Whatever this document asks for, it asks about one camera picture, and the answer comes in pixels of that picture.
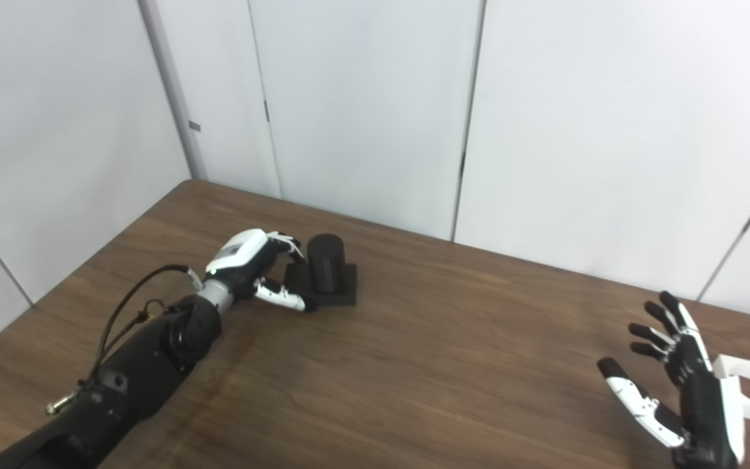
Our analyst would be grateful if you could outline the thin wires with yellow plug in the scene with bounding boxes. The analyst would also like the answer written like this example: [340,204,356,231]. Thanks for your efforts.
[98,298,167,378]

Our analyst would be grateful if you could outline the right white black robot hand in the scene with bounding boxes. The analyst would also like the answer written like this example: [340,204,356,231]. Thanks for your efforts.
[596,291,747,469]

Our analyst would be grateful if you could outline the black peg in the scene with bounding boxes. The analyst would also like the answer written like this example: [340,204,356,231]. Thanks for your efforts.
[283,233,358,308]

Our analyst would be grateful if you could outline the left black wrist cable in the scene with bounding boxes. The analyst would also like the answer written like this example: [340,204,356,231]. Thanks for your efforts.
[45,263,205,416]

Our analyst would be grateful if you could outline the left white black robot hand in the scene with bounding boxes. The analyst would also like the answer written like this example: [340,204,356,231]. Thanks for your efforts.
[198,228,317,313]

